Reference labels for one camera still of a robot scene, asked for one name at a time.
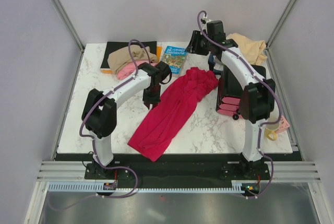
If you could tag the blue illustrated paperback book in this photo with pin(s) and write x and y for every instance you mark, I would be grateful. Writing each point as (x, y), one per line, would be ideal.
(174, 57)

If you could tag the white slotted cable duct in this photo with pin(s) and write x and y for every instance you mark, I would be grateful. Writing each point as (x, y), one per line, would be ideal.
(100, 187)

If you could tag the beige t shirt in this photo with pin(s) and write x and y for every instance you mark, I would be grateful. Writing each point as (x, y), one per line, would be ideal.
(120, 58)

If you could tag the aluminium frame post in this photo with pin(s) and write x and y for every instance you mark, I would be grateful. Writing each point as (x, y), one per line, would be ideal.
(285, 14)
(68, 24)

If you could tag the cream yellow t shirt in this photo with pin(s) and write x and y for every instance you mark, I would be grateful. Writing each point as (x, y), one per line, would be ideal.
(253, 51)

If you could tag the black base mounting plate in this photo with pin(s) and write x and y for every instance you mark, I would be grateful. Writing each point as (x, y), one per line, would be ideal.
(179, 171)

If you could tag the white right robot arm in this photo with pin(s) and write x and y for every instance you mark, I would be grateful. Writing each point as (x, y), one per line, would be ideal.
(246, 75)

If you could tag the left aluminium frame post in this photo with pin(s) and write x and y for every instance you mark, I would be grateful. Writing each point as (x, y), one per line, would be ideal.
(68, 24)

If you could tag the pink small box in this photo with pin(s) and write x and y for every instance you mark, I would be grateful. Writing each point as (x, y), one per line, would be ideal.
(283, 125)

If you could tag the magenta t shirt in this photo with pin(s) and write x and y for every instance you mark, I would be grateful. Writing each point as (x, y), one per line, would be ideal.
(179, 101)

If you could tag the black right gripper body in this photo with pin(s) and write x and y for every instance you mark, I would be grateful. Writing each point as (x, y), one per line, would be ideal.
(202, 44)

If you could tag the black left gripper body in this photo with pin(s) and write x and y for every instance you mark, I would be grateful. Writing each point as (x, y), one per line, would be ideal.
(151, 95)

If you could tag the yellow mug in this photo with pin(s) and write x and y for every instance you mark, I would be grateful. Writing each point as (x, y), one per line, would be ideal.
(271, 127)

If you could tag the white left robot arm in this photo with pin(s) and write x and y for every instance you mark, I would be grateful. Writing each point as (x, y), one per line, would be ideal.
(99, 116)

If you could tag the right aluminium frame post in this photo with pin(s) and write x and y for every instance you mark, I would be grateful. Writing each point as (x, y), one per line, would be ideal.
(285, 14)

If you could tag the black notebook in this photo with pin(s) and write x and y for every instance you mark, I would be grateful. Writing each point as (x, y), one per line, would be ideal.
(114, 46)

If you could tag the black pink drawer organizer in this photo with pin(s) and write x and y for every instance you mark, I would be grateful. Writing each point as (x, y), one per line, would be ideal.
(232, 93)

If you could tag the light pink t shirt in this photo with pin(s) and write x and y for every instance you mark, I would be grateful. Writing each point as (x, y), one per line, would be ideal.
(127, 70)

